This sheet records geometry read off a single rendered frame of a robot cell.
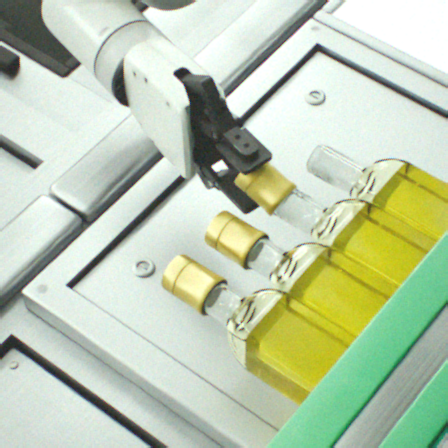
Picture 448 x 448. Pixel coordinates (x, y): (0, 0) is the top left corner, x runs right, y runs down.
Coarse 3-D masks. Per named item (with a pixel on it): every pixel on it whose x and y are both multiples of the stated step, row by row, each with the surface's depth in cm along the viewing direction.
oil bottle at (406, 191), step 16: (384, 160) 104; (400, 160) 104; (368, 176) 103; (384, 176) 103; (400, 176) 103; (416, 176) 103; (432, 176) 103; (352, 192) 104; (368, 192) 102; (384, 192) 102; (400, 192) 102; (416, 192) 102; (432, 192) 102; (384, 208) 101; (400, 208) 101; (416, 208) 101; (432, 208) 101; (416, 224) 100; (432, 224) 100
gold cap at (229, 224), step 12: (216, 216) 101; (228, 216) 102; (216, 228) 101; (228, 228) 101; (240, 228) 101; (252, 228) 101; (216, 240) 101; (228, 240) 100; (240, 240) 100; (252, 240) 100; (228, 252) 101; (240, 252) 100; (240, 264) 101
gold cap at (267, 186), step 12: (264, 168) 103; (276, 168) 105; (240, 180) 104; (252, 180) 103; (264, 180) 103; (276, 180) 103; (288, 180) 104; (252, 192) 104; (264, 192) 103; (276, 192) 103; (288, 192) 103; (264, 204) 104; (276, 204) 103
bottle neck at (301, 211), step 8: (296, 192) 103; (288, 200) 103; (296, 200) 103; (304, 200) 103; (312, 200) 103; (280, 208) 103; (288, 208) 103; (296, 208) 102; (304, 208) 102; (312, 208) 102; (320, 208) 102; (280, 216) 104; (288, 216) 103; (296, 216) 103; (304, 216) 102; (312, 216) 102; (296, 224) 103; (304, 224) 102; (312, 224) 102; (304, 232) 103
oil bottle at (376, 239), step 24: (336, 216) 100; (360, 216) 100; (384, 216) 100; (312, 240) 101; (336, 240) 99; (360, 240) 98; (384, 240) 98; (408, 240) 98; (432, 240) 98; (384, 264) 97; (408, 264) 97
